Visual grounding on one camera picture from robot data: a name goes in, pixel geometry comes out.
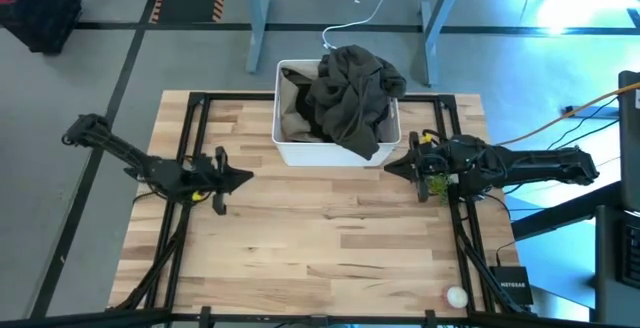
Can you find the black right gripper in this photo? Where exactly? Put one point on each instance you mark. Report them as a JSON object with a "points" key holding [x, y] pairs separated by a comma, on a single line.
{"points": [[435, 165]]}

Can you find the grey desk leg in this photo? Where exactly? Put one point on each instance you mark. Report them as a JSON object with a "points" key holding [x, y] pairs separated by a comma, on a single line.
{"points": [[257, 28], [434, 38]]}

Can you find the white plastic bin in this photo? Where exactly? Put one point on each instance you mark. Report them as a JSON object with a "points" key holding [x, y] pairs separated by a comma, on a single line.
{"points": [[320, 155]]}

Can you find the black aluminium frame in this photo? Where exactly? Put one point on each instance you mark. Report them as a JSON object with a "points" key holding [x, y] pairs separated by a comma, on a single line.
{"points": [[240, 96]]}

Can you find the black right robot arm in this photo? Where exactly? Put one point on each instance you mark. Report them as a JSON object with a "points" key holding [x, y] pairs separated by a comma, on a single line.
{"points": [[540, 165]]}

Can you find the black cabinet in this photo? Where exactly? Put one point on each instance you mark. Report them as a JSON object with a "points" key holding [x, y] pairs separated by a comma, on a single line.
{"points": [[630, 143]]}

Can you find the small green plant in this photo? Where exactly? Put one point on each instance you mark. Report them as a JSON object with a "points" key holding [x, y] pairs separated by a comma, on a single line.
{"points": [[439, 185]]}

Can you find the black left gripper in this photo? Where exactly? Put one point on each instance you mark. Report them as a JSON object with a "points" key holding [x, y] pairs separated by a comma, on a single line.
{"points": [[210, 180]]}

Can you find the black Netgear box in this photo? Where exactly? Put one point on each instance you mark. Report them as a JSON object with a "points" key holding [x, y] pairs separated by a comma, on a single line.
{"points": [[510, 285]]}

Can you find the black crate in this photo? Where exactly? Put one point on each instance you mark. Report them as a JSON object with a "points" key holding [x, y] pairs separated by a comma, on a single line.
{"points": [[45, 13]]}

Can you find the khaki shirt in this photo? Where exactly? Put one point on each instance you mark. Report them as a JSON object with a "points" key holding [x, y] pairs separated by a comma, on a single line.
{"points": [[290, 118]]}

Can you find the black diagonal beam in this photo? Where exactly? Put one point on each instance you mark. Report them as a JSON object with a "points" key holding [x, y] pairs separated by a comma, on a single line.
{"points": [[565, 213]]}

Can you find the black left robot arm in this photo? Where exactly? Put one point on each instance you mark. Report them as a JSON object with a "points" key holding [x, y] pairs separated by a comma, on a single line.
{"points": [[120, 150]]}

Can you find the white ball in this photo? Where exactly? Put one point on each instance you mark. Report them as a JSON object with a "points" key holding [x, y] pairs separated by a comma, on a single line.
{"points": [[457, 297]]}

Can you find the black computer tower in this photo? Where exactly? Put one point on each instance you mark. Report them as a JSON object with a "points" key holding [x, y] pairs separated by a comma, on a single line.
{"points": [[610, 268]]}

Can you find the dark olive garment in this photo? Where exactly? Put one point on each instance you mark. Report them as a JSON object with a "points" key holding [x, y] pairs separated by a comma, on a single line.
{"points": [[350, 103]]}

